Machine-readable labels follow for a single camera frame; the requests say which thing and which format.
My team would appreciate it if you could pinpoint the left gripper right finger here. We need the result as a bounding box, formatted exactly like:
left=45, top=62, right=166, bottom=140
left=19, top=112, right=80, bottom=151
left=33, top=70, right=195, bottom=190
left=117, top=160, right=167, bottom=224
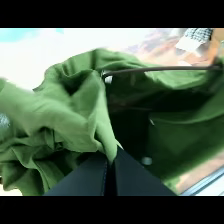
left=112, top=145, right=177, bottom=197

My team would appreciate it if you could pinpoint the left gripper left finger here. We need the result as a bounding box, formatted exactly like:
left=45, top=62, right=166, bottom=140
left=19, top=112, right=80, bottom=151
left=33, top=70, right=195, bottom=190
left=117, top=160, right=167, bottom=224
left=43, top=153, right=109, bottom=197

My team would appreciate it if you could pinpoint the green long-sleeved shirt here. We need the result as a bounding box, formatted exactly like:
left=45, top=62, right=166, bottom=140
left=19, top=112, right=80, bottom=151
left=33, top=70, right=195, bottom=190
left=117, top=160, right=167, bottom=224
left=0, top=47, right=224, bottom=197

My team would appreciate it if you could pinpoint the checked shirt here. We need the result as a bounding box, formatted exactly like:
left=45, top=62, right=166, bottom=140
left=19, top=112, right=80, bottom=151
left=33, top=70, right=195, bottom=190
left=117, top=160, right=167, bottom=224
left=183, top=27, right=215, bottom=44

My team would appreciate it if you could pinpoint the silver frame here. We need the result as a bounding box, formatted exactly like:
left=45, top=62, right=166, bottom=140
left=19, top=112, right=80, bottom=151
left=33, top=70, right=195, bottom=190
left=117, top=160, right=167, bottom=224
left=180, top=165, right=224, bottom=197

